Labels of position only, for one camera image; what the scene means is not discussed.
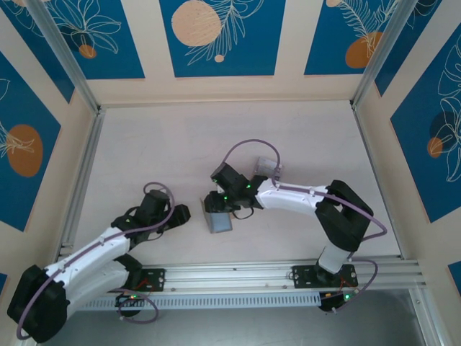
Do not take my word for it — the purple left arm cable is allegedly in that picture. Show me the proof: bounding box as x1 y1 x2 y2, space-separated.
16 182 176 340

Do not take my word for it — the aluminium side rail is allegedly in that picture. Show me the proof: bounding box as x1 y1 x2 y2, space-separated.
53 107 106 268
351 102 403 260

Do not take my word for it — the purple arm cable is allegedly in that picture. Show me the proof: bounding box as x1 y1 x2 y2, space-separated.
16 182 176 340
222 138 388 316

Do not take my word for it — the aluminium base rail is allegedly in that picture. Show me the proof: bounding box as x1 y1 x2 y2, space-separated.
53 254 429 296

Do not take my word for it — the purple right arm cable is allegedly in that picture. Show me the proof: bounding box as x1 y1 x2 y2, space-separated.
222 138 388 316

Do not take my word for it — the grey slotted cable duct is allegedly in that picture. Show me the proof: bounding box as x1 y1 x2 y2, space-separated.
77 292 322 311

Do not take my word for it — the clear acrylic card stand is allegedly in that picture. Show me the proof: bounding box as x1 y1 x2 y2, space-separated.
253 155 285 181

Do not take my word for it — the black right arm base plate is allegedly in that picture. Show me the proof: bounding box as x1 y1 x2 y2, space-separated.
290 265 360 290

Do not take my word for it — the grey metal sheet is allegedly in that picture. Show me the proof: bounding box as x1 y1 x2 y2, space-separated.
53 290 426 346

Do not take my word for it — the red wire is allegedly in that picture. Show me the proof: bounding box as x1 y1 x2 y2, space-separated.
338 276 358 293
133 276 156 293

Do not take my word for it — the black controller board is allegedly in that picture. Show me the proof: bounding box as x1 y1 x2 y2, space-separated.
115 293 144 319
318 290 362 315

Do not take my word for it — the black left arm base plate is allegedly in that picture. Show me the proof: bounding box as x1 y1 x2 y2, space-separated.
138 268 167 293

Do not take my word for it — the aluminium frame post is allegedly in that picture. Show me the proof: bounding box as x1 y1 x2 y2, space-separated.
408 288 444 346
351 0 444 109
25 0 105 115

